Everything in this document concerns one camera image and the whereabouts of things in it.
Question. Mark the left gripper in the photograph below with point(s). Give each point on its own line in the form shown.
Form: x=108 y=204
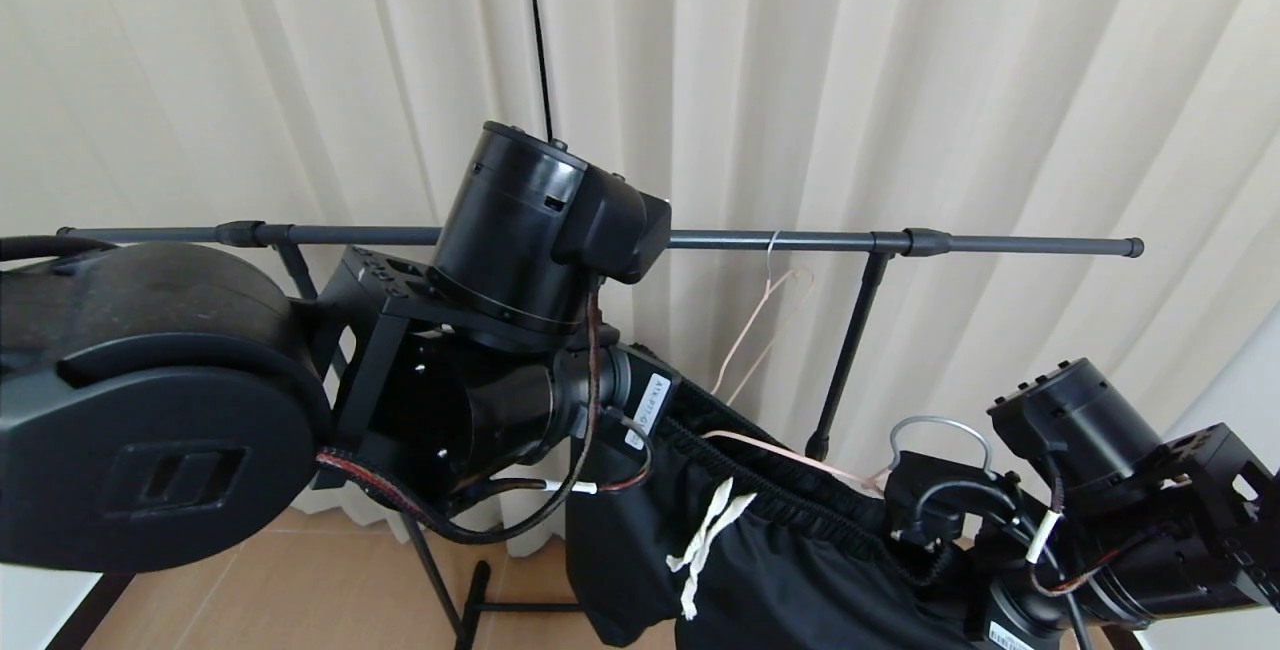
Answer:
x=617 y=392

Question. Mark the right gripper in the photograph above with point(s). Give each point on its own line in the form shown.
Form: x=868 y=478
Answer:
x=1020 y=600

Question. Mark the pink clothes hanger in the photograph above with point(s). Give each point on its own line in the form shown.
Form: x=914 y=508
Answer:
x=940 y=419
x=770 y=260

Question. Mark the black shorts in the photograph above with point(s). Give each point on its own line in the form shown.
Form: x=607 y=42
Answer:
x=800 y=580

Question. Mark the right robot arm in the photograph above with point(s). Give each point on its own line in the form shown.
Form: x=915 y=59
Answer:
x=1090 y=420

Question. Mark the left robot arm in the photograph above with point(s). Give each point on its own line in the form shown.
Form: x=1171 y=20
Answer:
x=150 y=410

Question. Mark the black clothes rack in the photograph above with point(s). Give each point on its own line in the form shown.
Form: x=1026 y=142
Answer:
x=1000 y=243

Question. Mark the beige curtain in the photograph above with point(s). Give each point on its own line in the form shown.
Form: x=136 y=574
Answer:
x=900 y=80

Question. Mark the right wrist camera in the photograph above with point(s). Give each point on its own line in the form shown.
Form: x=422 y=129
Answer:
x=950 y=470

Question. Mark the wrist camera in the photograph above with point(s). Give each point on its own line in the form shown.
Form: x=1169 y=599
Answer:
x=950 y=470
x=620 y=230

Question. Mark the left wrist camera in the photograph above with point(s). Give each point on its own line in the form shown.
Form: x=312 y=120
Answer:
x=620 y=230

